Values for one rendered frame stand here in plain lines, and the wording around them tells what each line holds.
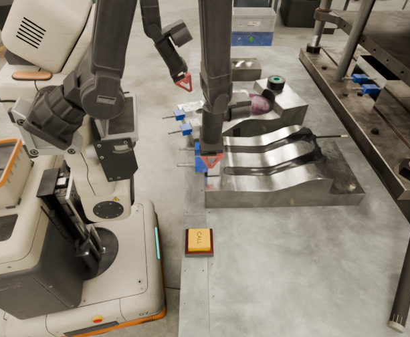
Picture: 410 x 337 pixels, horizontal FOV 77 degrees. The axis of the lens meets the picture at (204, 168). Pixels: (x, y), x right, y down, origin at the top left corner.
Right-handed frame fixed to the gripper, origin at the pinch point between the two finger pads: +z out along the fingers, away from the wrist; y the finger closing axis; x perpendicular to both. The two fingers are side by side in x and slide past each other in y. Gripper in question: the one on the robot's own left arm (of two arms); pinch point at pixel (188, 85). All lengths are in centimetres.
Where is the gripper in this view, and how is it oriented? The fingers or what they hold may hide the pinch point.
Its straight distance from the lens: 106.3
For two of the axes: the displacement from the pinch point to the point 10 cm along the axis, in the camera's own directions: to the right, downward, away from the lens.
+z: 4.3, 5.6, 7.1
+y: -2.2, -7.0, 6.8
